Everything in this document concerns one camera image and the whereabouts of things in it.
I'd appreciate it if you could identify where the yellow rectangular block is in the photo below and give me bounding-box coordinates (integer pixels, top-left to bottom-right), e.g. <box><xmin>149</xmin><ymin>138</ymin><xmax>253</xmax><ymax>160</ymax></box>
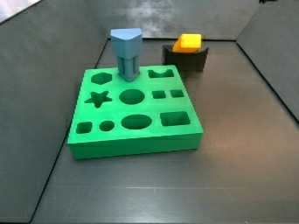
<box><xmin>172</xmin><ymin>33</ymin><xmax>201</xmax><ymax>53</ymax></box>

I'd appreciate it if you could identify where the green foam shape board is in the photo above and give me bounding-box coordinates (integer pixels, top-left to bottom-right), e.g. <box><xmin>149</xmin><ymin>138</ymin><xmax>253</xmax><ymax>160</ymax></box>
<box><xmin>68</xmin><ymin>66</ymin><xmax>202</xmax><ymax>159</ymax></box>

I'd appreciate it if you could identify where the black curved fixture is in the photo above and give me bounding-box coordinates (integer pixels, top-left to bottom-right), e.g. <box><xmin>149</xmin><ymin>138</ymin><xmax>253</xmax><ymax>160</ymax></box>
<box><xmin>162</xmin><ymin>45</ymin><xmax>209</xmax><ymax>72</ymax></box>

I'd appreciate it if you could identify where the blue triangular peg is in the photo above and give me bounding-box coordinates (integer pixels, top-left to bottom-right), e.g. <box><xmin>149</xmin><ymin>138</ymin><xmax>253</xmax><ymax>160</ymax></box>
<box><xmin>109</xmin><ymin>28</ymin><xmax>142</xmax><ymax>82</ymax></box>

